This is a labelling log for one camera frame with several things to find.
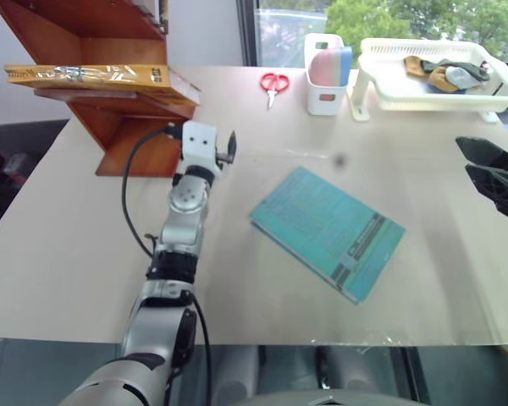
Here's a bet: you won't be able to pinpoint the pink sponge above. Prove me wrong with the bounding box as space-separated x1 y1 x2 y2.
310 48 342 87

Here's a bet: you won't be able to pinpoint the blue sponge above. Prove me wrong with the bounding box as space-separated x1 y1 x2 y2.
337 45 353 87

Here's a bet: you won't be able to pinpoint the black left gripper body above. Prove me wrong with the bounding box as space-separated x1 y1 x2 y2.
214 150 235 172

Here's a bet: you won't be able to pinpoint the orange brown sock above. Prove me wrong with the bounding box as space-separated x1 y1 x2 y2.
428 66 461 93

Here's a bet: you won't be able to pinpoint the wooden bookshelf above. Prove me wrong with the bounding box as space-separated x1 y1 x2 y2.
0 0 198 178

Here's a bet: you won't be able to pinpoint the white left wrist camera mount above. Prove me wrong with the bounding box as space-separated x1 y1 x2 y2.
180 121 223 173

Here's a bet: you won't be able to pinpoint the black left arm elbow cable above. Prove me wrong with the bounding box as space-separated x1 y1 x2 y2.
189 291 215 406

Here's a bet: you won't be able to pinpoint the dark chair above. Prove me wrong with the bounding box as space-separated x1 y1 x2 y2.
0 137 29 246

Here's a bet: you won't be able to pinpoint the teal book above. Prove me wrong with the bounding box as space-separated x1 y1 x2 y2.
248 165 407 305

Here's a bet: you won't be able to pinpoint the light grey sock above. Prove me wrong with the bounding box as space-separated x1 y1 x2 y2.
444 67 478 91

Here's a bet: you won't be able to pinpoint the yellow book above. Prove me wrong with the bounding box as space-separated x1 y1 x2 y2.
3 63 201 106

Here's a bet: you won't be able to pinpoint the dark window frame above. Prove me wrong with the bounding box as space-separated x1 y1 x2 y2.
235 0 260 67

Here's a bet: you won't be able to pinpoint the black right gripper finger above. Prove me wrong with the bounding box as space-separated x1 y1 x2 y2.
455 136 508 171
465 163 508 229

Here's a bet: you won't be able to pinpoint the beige upright book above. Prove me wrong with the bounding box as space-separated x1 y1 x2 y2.
157 0 171 34

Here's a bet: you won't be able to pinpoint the items inside basket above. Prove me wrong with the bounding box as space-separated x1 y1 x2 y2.
421 58 491 84

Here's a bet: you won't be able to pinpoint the white plastic storage bin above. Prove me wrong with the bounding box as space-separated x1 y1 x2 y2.
303 32 349 116

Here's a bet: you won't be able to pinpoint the black left arm wrist cable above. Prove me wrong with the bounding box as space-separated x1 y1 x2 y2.
121 123 184 260

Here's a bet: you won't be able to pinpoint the red handled scissors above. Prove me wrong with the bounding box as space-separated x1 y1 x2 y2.
259 72 290 111

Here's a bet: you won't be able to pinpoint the grey robot torso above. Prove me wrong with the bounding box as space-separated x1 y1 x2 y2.
236 389 428 406

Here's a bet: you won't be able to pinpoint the white plastic basket rack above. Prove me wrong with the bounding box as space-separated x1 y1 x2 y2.
349 36 508 123

